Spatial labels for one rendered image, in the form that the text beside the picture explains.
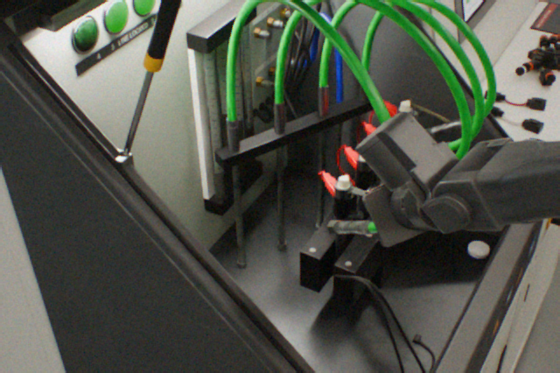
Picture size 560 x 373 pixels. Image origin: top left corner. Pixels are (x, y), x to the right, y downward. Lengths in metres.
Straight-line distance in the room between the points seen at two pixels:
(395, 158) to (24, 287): 0.64
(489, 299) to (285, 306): 0.35
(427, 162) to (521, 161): 0.12
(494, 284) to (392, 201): 0.43
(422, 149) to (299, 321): 0.63
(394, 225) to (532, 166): 0.26
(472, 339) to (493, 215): 0.49
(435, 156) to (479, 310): 0.49
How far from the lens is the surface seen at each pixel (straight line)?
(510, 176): 0.66
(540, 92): 1.68
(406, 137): 0.75
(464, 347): 1.15
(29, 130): 0.92
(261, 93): 1.43
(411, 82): 1.39
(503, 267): 1.28
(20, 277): 1.17
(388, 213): 0.86
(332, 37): 0.91
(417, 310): 1.35
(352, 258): 1.21
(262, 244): 1.45
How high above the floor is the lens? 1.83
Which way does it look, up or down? 39 degrees down
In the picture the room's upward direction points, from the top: 1 degrees counter-clockwise
